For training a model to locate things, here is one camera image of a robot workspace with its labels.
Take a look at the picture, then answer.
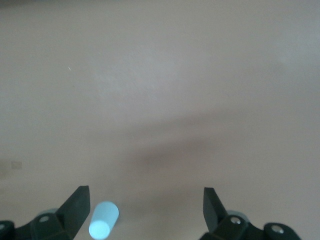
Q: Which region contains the light blue plastic cup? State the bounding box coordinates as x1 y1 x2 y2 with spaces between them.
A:
88 201 120 240

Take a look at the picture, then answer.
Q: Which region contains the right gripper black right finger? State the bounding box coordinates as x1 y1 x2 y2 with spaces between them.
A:
198 186 301 240

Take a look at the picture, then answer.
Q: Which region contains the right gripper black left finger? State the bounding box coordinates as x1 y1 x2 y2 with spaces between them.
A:
0 185 91 240

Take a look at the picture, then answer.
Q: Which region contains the brown paper table cover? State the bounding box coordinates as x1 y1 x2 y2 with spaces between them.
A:
0 0 320 240

